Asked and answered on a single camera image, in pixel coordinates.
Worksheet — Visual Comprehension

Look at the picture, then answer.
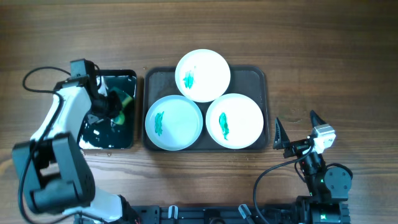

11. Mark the white plate top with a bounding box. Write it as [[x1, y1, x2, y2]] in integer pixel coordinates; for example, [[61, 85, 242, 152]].
[[175, 49, 231, 103]]

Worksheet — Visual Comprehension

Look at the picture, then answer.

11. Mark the black water basin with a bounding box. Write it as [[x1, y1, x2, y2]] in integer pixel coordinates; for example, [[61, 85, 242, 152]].
[[77, 70, 137, 149]]

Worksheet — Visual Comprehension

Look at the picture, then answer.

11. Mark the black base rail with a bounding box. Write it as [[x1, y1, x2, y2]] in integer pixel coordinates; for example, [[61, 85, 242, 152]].
[[124, 203, 351, 224]]

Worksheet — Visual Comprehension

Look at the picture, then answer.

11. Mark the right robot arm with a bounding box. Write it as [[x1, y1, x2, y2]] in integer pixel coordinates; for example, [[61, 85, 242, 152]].
[[273, 111, 353, 224]]

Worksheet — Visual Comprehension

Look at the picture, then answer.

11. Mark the green yellow sponge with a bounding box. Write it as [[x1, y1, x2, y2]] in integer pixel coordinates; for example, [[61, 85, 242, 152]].
[[111, 87, 134, 126]]

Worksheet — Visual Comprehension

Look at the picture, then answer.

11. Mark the left camera cable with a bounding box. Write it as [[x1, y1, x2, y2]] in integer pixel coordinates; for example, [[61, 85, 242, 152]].
[[17, 66, 103, 224]]

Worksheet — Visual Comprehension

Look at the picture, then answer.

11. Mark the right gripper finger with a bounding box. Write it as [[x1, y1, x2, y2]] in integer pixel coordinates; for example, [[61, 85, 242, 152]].
[[310, 110, 326, 127], [273, 118, 290, 149]]

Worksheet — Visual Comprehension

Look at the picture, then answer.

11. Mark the pale blue plate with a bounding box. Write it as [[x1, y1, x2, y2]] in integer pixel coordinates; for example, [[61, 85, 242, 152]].
[[144, 95, 203, 151]]

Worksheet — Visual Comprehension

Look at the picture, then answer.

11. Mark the dark brown serving tray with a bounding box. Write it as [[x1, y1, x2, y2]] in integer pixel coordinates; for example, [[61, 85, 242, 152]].
[[142, 65, 270, 153]]

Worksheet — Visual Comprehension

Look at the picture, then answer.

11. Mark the white plate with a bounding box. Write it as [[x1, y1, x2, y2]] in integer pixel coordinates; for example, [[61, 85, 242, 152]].
[[175, 49, 231, 103], [205, 93, 264, 149]]

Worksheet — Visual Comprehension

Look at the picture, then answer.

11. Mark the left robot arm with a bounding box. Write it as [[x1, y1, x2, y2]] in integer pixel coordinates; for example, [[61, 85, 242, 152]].
[[12, 86, 140, 223]]

